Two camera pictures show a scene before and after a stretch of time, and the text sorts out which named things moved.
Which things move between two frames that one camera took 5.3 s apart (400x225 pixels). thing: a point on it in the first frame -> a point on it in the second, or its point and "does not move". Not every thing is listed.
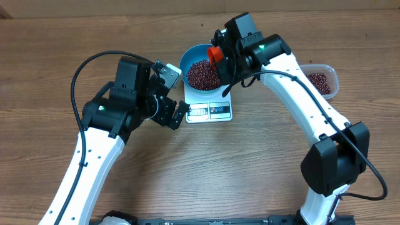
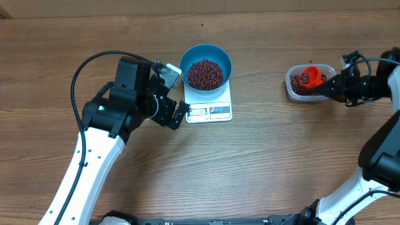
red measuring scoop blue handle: (214, 55) -> (314, 77)
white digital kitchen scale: (209, 109) does not move
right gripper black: (225, 69) -> (345, 88)
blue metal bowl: (197, 70) does not move
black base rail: (283, 220) does not move
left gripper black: (169, 106) does not move
